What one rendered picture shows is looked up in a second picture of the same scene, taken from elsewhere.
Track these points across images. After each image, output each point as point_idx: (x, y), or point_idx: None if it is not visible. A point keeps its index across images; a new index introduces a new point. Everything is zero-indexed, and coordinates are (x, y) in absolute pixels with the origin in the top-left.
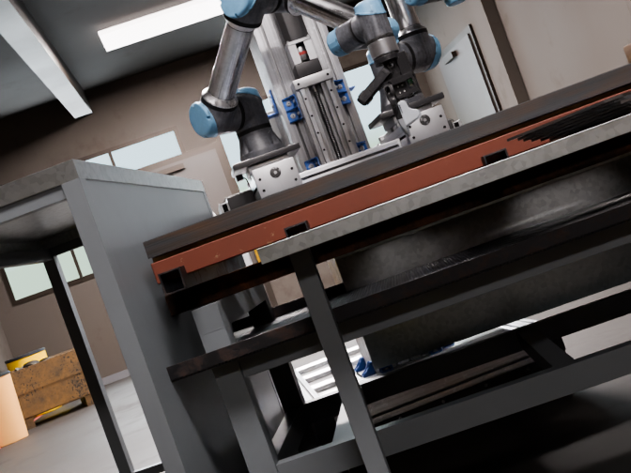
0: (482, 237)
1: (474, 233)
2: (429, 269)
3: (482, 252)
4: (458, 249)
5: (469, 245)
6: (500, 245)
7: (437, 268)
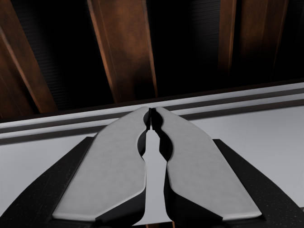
0: (293, 70)
1: (301, 66)
2: (175, 6)
3: (156, 72)
4: (298, 38)
5: (295, 52)
6: (168, 89)
7: (150, 19)
